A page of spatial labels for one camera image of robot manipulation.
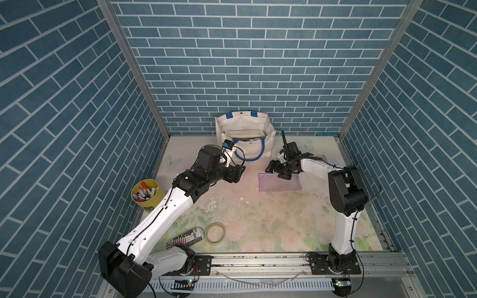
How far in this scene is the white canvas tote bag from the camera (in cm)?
96

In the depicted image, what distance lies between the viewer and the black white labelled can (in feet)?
2.57

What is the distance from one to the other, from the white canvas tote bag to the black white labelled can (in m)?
0.41
